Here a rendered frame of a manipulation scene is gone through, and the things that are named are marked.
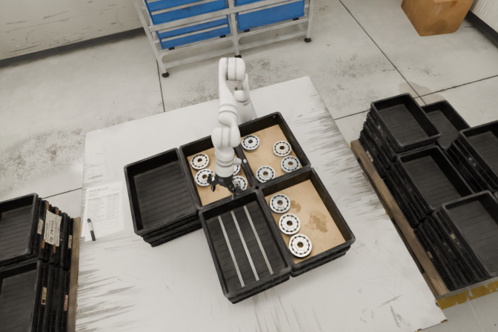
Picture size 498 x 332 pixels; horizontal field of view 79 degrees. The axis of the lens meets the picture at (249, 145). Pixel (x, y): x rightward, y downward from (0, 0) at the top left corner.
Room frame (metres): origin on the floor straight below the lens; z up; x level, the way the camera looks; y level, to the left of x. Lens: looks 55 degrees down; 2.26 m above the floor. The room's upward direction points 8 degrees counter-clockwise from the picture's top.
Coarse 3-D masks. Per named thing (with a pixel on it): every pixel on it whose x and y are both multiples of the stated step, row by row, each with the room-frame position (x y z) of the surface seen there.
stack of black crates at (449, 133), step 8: (432, 104) 1.44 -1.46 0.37; (440, 104) 1.45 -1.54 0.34; (448, 104) 1.42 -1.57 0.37; (432, 112) 1.44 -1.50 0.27; (440, 112) 1.43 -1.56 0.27; (448, 112) 1.38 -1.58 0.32; (456, 112) 1.33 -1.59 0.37; (432, 120) 1.36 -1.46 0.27; (440, 120) 1.35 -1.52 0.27; (448, 120) 1.34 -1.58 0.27; (456, 120) 1.29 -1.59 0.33; (464, 120) 1.25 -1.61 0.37; (440, 128) 1.28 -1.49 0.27; (448, 128) 1.26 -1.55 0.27; (456, 128) 1.25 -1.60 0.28; (464, 128) 1.21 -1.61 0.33; (448, 136) 1.19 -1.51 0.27; (440, 144) 1.08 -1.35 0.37; (448, 144) 1.13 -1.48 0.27
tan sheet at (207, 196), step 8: (208, 152) 0.98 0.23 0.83; (192, 168) 0.88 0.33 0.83; (208, 168) 0.87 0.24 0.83; (248, 184) 0.74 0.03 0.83; (200, 192) 0.73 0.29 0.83; (208, 192) 0.73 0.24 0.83; (216, 192) 0.72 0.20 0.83; (224, 192) 0.71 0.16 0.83; (208, 200) 0.68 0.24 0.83; (216, 200) 0.67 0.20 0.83
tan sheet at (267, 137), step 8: (272, 128) 1.08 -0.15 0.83; (264, 136) 1.03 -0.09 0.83; (272, 136) 1.02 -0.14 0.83; (280, 136) 1.01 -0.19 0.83; (240, 144) 1.00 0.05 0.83; (264, 144) 0.98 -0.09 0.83; (272, 144) 0.97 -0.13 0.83; (256, 152) 0.93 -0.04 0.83; (264, 152) 0.92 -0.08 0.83; (272, 152) 0.92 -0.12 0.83; (248, 160) 0.88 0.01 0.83; (256, 160) 0.88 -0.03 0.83; (264, 160) 0.87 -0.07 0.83; (272, 160) 0.86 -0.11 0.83; (280, 160) 0.86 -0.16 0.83; (256, 168) 0.83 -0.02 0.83; (280, 168) 0.81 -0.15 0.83
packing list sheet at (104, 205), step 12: (96, 192) 0.89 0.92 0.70; (108, 192) 0.88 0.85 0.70; (120, 192) 0.87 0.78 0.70; (96, 204) 0.82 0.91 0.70; (108, 204) 0.80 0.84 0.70; (120, 204) 0.79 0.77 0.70; (84, 216) 0.75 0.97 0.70; (96, 216) 0.74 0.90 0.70; (108, 216) 0.73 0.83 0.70; (120, 216) 0.72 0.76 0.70; (84, 228) 0.68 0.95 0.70; (96, 228) 0.67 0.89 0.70; (108, 228) 0.66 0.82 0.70; (120, 228) 0.65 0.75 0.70
